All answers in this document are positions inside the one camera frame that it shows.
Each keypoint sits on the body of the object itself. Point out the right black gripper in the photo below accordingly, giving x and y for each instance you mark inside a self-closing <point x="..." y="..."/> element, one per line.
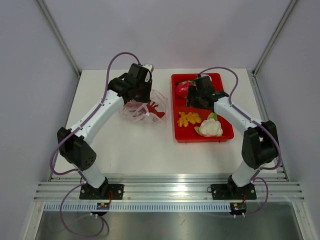
<point x="191" y="92"/>

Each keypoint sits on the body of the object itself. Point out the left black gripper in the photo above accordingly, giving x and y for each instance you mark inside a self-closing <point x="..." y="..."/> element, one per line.
<point x="147" y="97"/>

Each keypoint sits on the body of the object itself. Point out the clear zip top bag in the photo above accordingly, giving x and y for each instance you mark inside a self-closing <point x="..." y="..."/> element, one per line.
<point x="154" y="96"/>

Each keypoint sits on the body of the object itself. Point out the yellow ginger root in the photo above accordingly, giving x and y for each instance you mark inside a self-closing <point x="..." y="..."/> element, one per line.
<point x="188" y="118"/>

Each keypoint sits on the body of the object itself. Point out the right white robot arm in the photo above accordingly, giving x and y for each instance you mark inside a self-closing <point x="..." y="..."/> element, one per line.
<point x="260" y="144"/>

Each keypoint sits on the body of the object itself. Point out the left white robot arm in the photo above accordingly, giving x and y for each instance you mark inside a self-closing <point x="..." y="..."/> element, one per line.
<point x="75" y="143"/>

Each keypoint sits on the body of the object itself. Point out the pink dragon fruit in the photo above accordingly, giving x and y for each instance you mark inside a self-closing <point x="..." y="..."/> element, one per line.
<point x="181" y="88"/>

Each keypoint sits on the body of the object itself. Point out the red plastic tray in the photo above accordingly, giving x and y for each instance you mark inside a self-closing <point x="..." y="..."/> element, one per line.
<point x="188" y="134"/>

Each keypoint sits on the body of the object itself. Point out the white cauliflower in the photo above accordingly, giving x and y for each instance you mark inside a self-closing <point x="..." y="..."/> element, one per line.
<point x="210" y="127"/>

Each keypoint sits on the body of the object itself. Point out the left small circuit board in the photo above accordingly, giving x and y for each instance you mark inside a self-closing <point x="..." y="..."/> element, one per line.
<point x="103" y="206"/>

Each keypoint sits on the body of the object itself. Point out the small circuit board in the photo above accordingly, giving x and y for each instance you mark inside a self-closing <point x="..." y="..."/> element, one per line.
<point x="238" y="209"/>
<point x="103" y="206"/>

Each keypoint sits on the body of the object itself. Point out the right small circuit board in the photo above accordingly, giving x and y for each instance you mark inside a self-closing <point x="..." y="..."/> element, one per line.
<point x="238" y="209"/>

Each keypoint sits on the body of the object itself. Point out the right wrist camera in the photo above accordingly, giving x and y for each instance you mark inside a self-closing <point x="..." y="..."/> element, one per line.
<point x="204" y="75"/>

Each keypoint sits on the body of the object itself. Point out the aluminium mounting rail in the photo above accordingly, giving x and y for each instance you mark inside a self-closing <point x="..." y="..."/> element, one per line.
<point x="171" y="187"/>

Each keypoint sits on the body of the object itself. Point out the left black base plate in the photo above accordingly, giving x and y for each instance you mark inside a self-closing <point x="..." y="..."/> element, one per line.
<point x="111" y="192"/>

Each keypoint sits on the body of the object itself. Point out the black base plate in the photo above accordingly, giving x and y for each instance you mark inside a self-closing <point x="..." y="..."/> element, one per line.
<point x="111" y="192"/>
<point x="226" y="191"/>

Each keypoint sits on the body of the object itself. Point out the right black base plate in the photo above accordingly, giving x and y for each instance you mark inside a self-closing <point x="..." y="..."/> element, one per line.
<point x="226" y="191"/>

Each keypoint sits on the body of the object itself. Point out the left aluminium frame post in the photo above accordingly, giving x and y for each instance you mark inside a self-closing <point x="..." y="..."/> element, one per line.
<point x="59" y="37"/>

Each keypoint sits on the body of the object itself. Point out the aluminium frame post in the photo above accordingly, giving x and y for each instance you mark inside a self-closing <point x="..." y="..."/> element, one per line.
<point x="275" y="35"/>
<point x="59" y="37"/>

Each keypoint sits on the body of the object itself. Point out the right aluminium frame post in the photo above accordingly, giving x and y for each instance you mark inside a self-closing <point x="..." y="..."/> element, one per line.
<point x="275" y="35"/>

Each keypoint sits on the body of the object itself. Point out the white slotted cable duct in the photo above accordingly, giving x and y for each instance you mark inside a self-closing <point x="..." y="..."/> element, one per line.
<point x="148" y="207"/>

